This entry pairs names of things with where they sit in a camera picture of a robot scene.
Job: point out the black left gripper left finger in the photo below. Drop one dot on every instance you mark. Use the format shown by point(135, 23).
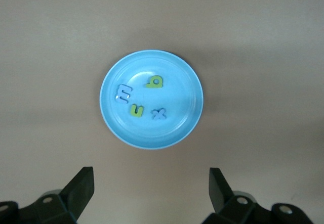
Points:
point(81, 191)

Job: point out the blue letter m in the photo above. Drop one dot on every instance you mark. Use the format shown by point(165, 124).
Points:
point(125, 87)

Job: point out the green letter u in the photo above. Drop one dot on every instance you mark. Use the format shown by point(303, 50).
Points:
point(136, 115)

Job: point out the green letter b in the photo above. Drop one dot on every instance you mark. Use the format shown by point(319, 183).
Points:
point(151, 85)

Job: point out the blue letter x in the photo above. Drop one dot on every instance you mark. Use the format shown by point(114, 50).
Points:
point(159, 114)

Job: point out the brown table cover sheet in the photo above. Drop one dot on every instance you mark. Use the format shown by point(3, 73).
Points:
point(50, 57)

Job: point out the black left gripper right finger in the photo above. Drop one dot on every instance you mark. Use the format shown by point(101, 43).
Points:
point(220, 196)

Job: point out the blue plate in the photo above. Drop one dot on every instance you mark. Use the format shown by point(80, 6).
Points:
point(177, 95)

